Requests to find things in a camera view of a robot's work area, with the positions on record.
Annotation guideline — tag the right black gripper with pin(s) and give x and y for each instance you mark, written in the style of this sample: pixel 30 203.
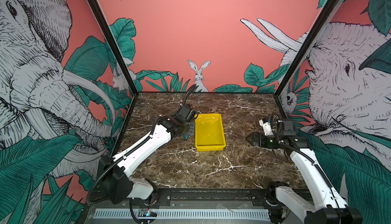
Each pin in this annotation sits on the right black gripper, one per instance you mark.
pixel 261 138

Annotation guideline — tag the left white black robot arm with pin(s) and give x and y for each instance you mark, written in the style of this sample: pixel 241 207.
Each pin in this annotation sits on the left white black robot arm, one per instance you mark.
pixel 114 179

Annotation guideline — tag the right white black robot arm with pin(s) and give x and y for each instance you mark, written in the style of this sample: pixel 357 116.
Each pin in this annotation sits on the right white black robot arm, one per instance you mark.
pixel 327 206

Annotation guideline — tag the yellow plastic bin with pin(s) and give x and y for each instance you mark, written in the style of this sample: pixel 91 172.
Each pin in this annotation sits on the yellow plastic bin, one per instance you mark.
pixel 209 133

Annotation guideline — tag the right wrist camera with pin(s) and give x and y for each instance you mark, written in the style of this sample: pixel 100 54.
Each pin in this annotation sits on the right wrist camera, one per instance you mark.
pixel 265 124

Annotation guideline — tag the black mounting rail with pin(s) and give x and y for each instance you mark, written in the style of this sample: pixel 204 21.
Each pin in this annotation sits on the black mounting rail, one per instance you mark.
pixel 258 197

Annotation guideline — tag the white slotted cable duct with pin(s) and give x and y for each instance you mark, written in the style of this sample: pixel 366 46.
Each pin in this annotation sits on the white slotted cable duct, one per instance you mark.
pixel 192 214

